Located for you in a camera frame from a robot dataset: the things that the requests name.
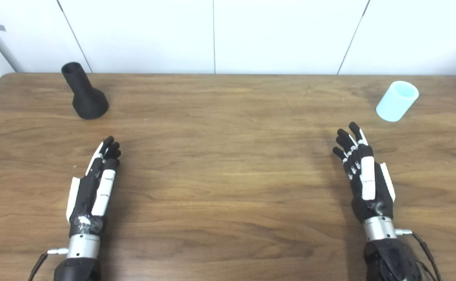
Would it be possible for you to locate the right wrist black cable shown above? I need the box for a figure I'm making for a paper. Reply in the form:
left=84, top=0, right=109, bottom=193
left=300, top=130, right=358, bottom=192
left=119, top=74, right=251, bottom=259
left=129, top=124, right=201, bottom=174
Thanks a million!
left=395, top=228, right=443, bottom=281

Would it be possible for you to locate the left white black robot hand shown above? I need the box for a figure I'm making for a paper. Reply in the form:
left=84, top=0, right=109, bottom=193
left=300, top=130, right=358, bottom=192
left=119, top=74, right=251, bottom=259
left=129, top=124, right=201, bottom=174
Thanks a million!
left=66, top=136, right=121, bottom=238

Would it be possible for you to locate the grey wall corner post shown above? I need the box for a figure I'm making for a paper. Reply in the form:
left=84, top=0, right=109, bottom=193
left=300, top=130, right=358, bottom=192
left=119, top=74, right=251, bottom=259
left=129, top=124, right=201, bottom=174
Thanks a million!
left=0, top=8, right=25, bottom=73

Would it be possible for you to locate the black flared nozzle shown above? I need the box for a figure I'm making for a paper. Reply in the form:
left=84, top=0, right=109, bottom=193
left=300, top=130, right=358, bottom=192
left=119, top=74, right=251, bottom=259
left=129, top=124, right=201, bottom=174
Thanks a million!
left=61, top=62, right=109, bottom=120

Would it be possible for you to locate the light blue cylinder cup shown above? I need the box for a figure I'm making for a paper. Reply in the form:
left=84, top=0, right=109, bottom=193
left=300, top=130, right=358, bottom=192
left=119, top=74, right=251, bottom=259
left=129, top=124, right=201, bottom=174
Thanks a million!
left=376, top=80, right=420, bottom=122

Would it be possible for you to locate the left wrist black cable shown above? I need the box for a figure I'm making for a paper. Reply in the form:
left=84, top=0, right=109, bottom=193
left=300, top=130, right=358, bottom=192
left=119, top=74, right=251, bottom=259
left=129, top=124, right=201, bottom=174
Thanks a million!
left=28, top=248, right=69, bottom=281

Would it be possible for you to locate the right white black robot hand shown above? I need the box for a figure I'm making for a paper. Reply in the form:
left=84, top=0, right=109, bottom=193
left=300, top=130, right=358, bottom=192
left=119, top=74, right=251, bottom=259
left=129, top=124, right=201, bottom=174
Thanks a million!
left=332, top=122, right=396, bottom=224

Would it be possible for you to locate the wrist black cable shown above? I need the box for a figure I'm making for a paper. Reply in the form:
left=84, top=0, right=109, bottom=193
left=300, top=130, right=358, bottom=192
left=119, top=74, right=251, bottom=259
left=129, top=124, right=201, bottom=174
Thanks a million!
left=395, top=228, right=443, bottom=281
left=28, top=248, right=69, bottom=281

